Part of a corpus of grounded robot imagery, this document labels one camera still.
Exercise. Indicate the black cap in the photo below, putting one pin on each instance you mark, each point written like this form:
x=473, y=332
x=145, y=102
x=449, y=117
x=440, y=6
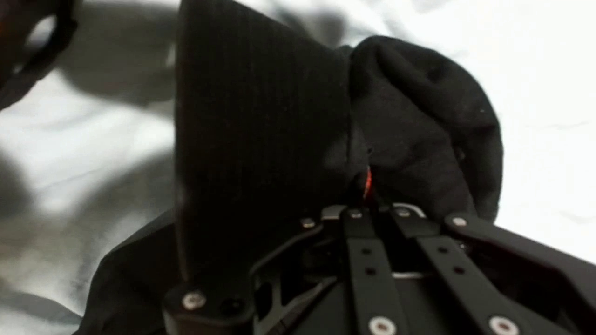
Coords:
x=419, y=116

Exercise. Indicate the white cloth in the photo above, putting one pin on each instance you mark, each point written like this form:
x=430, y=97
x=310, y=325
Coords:
x=545, y=93

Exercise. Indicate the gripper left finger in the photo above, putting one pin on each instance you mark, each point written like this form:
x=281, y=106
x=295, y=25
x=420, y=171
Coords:
x=368, y=270

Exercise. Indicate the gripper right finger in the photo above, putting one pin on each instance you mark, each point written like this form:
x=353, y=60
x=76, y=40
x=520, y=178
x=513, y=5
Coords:
x=465, y=279

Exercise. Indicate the dark cap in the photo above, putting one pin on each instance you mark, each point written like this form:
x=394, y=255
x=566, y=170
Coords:
x=28, y=60

